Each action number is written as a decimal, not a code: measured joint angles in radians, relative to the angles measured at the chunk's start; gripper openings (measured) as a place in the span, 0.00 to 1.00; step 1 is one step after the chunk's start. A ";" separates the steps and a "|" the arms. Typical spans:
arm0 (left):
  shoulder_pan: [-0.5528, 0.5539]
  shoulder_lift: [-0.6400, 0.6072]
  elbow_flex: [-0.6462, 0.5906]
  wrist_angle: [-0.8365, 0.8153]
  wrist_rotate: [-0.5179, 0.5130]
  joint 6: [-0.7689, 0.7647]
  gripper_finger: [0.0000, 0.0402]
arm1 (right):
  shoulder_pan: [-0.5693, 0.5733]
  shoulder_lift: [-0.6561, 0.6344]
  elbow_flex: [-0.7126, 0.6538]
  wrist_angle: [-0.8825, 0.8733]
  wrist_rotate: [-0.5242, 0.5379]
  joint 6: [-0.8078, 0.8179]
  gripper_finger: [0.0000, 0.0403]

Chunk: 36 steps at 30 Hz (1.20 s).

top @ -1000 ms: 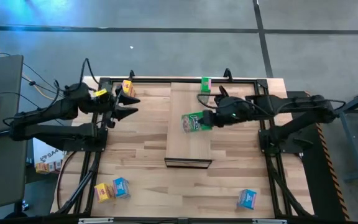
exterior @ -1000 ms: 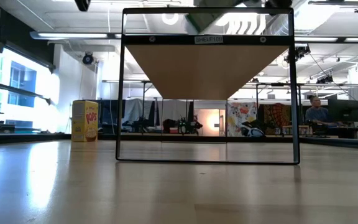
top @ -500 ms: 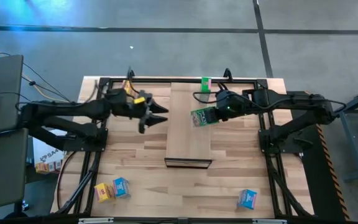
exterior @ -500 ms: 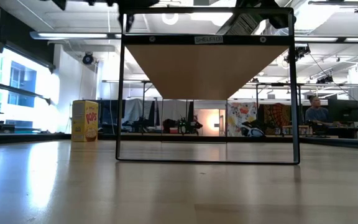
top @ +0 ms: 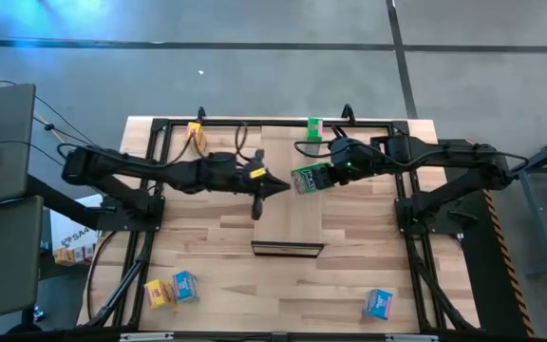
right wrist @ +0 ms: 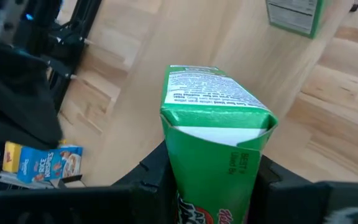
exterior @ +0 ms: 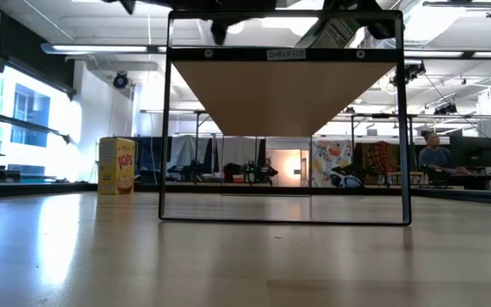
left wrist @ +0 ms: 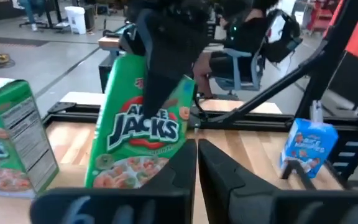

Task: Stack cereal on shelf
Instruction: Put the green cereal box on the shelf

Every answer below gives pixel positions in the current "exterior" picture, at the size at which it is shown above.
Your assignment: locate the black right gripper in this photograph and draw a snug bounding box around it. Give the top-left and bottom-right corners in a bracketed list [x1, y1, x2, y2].
[325, 0, 397, 40]

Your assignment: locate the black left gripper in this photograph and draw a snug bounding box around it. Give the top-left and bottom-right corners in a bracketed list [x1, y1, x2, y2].
[159, 0, 277, 45]

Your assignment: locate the green cereal box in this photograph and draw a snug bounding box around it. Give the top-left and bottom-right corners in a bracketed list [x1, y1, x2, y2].
[295, 16, 368, 49]

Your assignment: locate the yellow cereal box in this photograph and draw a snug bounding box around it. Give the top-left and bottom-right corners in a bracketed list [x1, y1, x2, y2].
[97, 136, 136, 196]

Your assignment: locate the long ceiling light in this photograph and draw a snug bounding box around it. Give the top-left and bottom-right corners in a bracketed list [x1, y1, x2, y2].
[40, 42, 168, 55]
[402, 49, 491, 60]

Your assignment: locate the wooden box tray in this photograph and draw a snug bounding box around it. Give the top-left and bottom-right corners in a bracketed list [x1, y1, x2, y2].
[158, 9, 413, 227]

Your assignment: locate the orange patterned cloth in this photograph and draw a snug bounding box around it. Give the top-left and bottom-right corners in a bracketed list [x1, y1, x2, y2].
[354, 141, 401, 174]

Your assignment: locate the person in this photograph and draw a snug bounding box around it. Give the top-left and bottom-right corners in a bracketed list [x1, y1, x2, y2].
[418, 130, 471, 177]

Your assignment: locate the floral patterned cloth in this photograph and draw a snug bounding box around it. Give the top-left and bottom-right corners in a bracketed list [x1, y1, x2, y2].
[311, 139, 354, 188]

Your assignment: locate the black background robot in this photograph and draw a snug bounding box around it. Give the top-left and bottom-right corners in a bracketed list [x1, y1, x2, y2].
[223, 158, 280, 185]

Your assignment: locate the dark blue partition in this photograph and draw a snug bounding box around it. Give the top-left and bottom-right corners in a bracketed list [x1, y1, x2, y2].
[136, 135, 172, 184]

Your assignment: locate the black monitor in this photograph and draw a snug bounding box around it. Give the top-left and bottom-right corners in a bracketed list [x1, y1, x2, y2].
[448, 135, 491, 170]

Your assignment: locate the white and blue helmet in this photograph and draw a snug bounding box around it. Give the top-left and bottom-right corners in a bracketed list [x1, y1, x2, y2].
[330, 165, 364, 188]

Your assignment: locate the black ceiling camera rig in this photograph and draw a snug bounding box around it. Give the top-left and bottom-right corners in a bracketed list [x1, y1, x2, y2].
[390, 59, 428, 86]

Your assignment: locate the ceiling rail fixture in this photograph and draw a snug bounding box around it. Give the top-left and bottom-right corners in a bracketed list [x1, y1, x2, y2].
[422, 0, 491, 19]

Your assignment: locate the round black ceiling camera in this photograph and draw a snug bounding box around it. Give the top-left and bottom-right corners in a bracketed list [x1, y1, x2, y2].
[112, 71, 130, 90]

